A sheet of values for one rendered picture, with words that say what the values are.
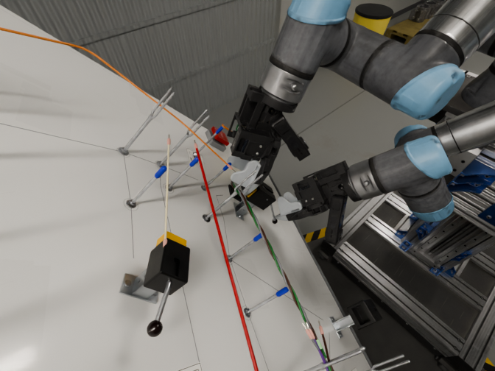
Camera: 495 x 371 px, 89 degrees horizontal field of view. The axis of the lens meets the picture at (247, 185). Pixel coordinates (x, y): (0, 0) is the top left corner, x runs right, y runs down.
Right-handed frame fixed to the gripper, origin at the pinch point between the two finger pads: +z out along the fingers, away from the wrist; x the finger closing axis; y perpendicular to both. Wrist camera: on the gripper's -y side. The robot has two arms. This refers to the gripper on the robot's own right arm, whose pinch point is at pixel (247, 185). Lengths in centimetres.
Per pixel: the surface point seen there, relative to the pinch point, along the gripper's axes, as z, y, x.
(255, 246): 9.6, -3.9, 8.7
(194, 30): 7, 5, -191
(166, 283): -6.1, 16.5, 26.2
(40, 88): -9.0, 36.9, -2.8
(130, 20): 11, 47, -165
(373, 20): -55, -167, -240
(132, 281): -1.3, 19.7, 23.4
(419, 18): -89, -298, -336
